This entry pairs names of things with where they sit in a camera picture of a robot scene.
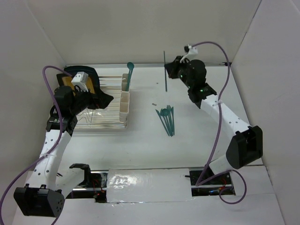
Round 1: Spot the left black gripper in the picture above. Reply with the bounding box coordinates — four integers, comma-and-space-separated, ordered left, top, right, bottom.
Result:
70, 85, 113, 115

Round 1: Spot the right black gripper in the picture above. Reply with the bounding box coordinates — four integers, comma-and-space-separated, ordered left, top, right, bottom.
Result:
164, 56, 193, 89

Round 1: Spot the teal chopstick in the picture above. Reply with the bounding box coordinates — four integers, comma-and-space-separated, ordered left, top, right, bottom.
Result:
163, 50, 168, 92

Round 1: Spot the teal spoon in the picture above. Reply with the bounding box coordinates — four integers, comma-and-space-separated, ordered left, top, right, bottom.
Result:
155, 108, 174, 137
126, 62, 135, 91

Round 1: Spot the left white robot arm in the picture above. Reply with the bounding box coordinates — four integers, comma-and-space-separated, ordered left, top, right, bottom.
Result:
14, 86, 113, 218

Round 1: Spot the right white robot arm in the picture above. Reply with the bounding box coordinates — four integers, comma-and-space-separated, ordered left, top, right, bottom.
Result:
164, 56, 263, 184

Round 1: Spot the clear dish rack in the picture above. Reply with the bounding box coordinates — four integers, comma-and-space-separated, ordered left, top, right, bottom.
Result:
50, 75, 129, 131

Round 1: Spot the white utensil holder near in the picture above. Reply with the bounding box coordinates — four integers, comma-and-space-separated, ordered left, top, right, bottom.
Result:
119, 91, 130, 122

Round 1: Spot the white utensil holder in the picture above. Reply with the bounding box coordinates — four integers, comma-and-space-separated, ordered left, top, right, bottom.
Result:
119, 91, 130, 122
121, 74, 130, 92

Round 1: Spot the white utensil holder far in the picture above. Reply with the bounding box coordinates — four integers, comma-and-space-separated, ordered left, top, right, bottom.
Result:
121, 74, 130, 92

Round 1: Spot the dark teal plate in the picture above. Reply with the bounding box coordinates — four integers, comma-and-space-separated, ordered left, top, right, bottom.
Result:
64, 66, 100, 87

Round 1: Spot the teal spoon on table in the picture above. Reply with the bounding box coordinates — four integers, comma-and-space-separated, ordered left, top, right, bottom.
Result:
155, 108, 174, 137

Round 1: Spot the teal utensil pile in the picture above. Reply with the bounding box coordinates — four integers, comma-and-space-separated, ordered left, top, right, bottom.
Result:
158, 105, 175, 137

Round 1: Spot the reflective tape sheet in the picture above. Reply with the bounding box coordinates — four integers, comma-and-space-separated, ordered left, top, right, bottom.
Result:
106, 168, 192, 203

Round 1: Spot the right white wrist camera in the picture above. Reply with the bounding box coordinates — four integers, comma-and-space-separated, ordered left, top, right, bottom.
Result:
184, 45, 198, 59

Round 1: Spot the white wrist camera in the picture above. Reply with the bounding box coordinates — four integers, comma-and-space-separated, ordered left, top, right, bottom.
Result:
184, 45, 198, 59
71, 72, 89, 92

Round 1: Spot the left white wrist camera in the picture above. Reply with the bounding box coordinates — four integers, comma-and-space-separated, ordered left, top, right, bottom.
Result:
71, 72, 89, 92

